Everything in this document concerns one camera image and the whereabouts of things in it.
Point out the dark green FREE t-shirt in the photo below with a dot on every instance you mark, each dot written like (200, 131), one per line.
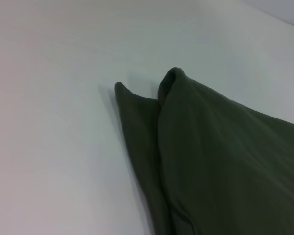
(223, 159)

